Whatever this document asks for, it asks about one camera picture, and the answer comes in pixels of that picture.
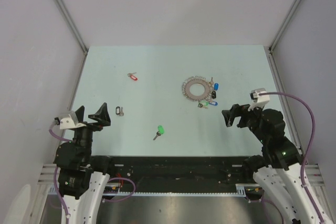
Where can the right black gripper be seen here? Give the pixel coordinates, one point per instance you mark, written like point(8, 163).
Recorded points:
point(238, 110)

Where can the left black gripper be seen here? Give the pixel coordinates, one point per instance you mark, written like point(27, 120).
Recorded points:
point(102, 116)

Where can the key with black tag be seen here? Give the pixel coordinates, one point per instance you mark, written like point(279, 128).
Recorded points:
point(119, 111)

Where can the key with blue tag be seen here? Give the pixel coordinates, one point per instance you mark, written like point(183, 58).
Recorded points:
point(215, 85)

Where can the large metal keyring disc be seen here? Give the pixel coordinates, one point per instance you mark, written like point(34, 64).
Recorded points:
point(197, 88)

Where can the key with green tag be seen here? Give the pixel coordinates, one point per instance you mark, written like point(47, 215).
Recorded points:
point(160, 131)

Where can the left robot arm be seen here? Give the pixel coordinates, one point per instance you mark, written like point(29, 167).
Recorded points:
point(80, 178)

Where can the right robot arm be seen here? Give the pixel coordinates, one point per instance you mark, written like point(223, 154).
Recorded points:
point(279, 169)

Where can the key with red tag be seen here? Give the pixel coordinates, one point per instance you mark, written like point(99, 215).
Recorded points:
point(132, 76)

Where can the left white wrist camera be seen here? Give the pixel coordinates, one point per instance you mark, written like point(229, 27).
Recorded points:
point(68, 121)

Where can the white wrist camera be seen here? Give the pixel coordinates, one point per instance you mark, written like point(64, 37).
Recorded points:
point(68, 121)
point(259, 99)

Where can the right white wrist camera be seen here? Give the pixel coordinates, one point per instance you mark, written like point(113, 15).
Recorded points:
point(259, 99)

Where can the slotted cable duct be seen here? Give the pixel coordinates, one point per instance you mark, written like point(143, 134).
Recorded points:
point(240, 192)

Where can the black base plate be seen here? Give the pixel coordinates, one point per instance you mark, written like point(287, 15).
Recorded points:
point(178, 174)

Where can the left frame post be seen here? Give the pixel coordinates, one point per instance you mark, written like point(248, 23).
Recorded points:
point(60, 4)

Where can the frame post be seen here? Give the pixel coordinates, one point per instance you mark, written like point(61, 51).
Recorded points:
point(60, 4)
point(289, 16)

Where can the right frame post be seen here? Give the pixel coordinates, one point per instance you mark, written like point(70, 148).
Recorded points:
point(289, 16)

